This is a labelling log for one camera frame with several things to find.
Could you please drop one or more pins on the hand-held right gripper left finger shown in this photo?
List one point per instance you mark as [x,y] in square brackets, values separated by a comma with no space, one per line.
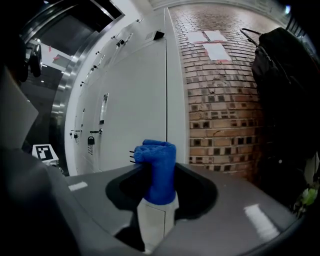
[95,200]

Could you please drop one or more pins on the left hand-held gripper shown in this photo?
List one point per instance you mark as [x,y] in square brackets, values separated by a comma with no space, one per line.
[45,153]

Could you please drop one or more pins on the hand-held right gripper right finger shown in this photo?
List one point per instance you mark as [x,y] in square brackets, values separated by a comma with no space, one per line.
[230,212]

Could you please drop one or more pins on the blue wiping cloth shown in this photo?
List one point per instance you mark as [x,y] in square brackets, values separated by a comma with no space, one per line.
[160,170]

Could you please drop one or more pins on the pale green object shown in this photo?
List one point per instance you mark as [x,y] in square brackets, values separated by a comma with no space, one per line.
[308,196]

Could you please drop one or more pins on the black glossy object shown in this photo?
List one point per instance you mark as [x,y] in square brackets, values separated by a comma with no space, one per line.
[35,61]

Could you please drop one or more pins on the group of red stickers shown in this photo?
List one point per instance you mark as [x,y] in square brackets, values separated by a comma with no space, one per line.
[56,58]

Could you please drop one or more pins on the large black hanging bag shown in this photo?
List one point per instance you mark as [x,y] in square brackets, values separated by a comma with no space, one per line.
[280,87]

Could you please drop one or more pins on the white metal lockers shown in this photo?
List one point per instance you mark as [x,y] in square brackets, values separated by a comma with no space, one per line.
[140,25]

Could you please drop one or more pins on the white paper sheet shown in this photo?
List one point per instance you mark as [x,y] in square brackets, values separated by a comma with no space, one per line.
[216,51]
[197,37]
[215,35]

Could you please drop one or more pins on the black metal rack bar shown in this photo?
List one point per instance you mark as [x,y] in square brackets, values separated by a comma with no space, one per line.
[250,35]

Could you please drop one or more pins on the black wedge-shaped bracket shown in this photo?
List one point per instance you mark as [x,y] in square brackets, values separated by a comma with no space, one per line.
[159,35]

